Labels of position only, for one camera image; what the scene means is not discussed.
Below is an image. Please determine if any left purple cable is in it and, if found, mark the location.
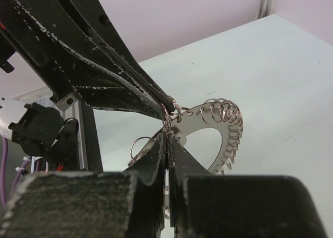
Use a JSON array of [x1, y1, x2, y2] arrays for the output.
[[0, 136, 42, 206]]

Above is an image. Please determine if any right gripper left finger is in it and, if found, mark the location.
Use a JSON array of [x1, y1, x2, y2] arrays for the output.
[[1, 133, 167, 237]]

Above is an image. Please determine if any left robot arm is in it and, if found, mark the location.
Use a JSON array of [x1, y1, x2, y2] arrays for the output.
[[1, 0, 175, 170]]

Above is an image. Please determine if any left aluminium frame post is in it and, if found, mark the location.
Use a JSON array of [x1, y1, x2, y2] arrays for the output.
[[257, 0, 273, 19]]

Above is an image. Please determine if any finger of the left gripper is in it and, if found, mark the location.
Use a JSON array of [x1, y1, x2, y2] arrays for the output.
[[55, 0, 175, 112], [1, 0, 165, 120]]

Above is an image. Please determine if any metal disc keyring holder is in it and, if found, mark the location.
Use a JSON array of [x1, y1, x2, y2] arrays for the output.
[[163, 98, 244, 175]]

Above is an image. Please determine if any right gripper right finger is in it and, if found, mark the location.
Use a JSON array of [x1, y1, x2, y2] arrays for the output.
[[168, 134, 327, 237]]

